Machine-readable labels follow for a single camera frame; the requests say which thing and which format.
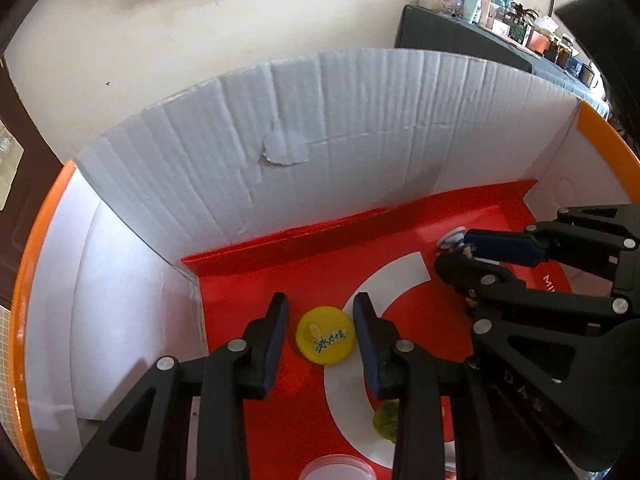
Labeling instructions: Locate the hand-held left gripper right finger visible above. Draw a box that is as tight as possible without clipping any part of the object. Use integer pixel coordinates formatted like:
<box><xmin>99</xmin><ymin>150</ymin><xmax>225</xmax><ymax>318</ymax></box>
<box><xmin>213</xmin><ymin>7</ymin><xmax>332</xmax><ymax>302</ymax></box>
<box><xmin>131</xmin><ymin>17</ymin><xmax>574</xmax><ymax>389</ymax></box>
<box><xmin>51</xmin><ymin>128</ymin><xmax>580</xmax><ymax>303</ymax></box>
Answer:
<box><xmin>352</xmin><ymin>292</ymin><xmax>478</xmax><ymax>480</ymax></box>

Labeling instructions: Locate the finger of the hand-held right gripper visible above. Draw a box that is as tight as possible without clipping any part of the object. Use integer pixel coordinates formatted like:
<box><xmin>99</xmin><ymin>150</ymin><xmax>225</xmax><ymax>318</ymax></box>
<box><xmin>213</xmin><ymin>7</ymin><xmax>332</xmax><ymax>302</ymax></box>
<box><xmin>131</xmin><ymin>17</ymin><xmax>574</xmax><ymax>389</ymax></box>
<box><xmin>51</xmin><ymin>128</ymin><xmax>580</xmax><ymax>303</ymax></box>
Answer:
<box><xmin>465</xmin><ymin>204</ymin><xmax>640</xmax><ymax>311</ymax></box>
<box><xmin>434</xmin><ymin>252</ymin><xmax>640</xmax><ymax>387</ymax></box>

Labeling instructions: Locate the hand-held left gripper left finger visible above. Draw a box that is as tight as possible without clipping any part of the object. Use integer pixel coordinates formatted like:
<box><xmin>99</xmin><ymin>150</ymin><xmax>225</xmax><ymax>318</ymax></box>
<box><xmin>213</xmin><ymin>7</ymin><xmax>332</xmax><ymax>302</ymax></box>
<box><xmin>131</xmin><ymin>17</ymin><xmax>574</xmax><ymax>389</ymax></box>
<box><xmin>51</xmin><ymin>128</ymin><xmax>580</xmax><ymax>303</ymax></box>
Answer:
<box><xmin>62</xmin><ymin>292</ymin><xmax>291</xmax><ymax>480</ymax></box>

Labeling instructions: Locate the small dark-haired figure toy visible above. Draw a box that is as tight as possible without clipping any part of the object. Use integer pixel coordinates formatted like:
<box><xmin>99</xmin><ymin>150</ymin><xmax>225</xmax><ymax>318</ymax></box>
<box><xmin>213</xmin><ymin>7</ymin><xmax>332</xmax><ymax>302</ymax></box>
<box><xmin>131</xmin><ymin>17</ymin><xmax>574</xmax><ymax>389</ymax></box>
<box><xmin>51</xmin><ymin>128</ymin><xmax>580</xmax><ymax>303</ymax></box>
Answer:
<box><xmin>437</xmin><ymin>227</ymin><xmax>482</xmax><ymax>262</ymax></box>

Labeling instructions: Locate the yellow bottle cap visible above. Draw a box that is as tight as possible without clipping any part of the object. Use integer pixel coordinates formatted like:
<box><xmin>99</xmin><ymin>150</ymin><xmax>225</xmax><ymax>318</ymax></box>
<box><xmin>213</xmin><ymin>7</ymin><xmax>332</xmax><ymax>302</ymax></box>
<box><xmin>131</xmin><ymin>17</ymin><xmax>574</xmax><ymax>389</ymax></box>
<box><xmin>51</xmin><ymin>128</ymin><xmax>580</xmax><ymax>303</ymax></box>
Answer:
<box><xmin>295</xmin><ymin>307</ymin><xmax>357</xmax><ymax>365</ymax></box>

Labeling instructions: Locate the green plush toy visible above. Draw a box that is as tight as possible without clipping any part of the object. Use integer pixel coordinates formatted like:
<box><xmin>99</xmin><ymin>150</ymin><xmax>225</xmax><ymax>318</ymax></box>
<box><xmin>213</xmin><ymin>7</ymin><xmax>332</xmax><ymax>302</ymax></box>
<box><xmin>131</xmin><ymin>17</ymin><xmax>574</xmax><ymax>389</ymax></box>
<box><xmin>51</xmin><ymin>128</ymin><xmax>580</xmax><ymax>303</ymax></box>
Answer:
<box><xmin>372</xmin><ymin>400</ymin><xmax>401</xmax><ymax>445</ymax></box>

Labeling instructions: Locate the orange and red cardboard box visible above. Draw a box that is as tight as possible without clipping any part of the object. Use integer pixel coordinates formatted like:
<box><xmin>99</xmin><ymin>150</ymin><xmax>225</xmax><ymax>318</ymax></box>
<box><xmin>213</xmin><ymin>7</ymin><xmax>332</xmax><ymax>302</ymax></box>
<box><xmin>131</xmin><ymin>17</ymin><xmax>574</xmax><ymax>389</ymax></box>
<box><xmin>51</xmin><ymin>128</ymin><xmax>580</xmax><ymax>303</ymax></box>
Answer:
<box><xmin>7</xmin><ymin>47</ymin><xmax>640</xmax><ymax>480</ymax></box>

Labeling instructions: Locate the cloth-covered table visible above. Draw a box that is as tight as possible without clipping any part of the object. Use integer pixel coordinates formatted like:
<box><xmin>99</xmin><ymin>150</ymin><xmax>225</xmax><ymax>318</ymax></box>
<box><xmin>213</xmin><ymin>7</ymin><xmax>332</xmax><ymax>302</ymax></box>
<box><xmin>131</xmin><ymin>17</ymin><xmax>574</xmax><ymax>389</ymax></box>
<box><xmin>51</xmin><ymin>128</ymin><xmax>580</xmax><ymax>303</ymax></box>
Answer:
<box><xmin>395</xmin><ymin>4</ymin><xmax>611</xmax><ymax>116</ymax></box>

